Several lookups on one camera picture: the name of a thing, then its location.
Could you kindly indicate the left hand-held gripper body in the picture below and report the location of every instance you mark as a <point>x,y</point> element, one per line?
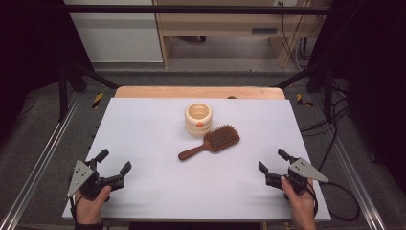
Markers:
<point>86,182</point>

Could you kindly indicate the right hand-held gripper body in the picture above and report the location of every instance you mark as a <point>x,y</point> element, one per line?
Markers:
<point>303,172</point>

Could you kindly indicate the brown wooden hairbrush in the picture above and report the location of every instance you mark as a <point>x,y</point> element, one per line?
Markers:
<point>220,139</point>

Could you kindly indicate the person's left hand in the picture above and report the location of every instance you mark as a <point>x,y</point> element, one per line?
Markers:
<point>89,209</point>

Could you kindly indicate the person's right hand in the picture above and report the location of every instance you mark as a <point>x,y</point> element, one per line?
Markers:
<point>301,207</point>

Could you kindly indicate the white table board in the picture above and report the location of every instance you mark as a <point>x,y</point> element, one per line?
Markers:
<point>159,179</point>

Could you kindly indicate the yellow black tape strip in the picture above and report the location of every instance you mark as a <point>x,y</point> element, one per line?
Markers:
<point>300,100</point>
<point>97,100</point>

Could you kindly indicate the black metal stand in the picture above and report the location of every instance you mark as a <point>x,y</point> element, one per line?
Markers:
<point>328,92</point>
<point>63,92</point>

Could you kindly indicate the cream ridged cup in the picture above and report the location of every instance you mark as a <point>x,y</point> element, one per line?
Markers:
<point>198,126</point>

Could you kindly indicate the wooden table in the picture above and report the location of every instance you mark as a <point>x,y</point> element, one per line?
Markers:
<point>178,92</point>

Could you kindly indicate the white cabinet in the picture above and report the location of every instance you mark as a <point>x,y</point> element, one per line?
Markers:
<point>118,38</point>

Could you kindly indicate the black curtain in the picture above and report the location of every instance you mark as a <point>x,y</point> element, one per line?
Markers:
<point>379,80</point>
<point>28,57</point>

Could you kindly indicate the light wooden desk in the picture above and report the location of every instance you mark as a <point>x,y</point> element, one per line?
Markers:
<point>220,25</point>

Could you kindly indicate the aluminium rail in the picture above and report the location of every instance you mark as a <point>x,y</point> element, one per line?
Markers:
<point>35,179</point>
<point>357,185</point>

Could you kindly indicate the black horizontal frame bar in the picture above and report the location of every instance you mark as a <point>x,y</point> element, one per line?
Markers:
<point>191,9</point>

